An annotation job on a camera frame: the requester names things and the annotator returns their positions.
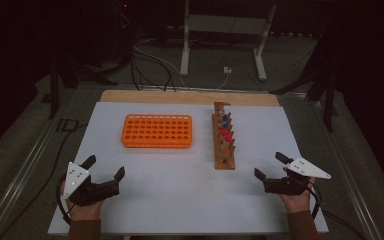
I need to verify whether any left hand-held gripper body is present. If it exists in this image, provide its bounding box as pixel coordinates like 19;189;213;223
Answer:
62;161;121;208

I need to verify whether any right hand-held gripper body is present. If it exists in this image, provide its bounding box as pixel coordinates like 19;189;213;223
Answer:
263;157;332;197

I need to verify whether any wooden tube rack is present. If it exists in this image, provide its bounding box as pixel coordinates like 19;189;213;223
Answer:
211;101;237;171

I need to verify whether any orange tube rack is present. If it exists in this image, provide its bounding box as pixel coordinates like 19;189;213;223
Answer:
120;113;194;149

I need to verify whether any person's right hand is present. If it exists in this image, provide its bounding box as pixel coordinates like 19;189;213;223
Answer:
277;166;317;214

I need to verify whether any person's left hand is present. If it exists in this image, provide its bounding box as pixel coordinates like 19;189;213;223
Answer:
59;176;105;222

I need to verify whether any black tripod stand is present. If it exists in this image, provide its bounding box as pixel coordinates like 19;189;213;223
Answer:
269;33;340;133
48;56;118;120

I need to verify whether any white metal stand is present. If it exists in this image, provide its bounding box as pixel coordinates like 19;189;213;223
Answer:
179;0;278;82

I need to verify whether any dark equipment with red light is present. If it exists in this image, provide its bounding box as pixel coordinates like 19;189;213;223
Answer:
113;0;138;66

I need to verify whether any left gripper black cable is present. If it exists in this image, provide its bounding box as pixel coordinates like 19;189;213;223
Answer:
55;173;73;225

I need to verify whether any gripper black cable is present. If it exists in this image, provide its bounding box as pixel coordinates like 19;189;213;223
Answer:
55;173;73;225
306;182;323;221

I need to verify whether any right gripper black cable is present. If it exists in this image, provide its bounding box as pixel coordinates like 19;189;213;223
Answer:
306;182;323;221

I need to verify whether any thin black floor cable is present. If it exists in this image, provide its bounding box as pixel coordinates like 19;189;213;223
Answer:
0;123;89;240

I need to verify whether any black floor cable bundle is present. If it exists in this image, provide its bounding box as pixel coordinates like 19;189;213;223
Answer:
129;43;178;93

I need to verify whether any white floor cable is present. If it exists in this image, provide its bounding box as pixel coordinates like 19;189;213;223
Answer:
133;44;230;91

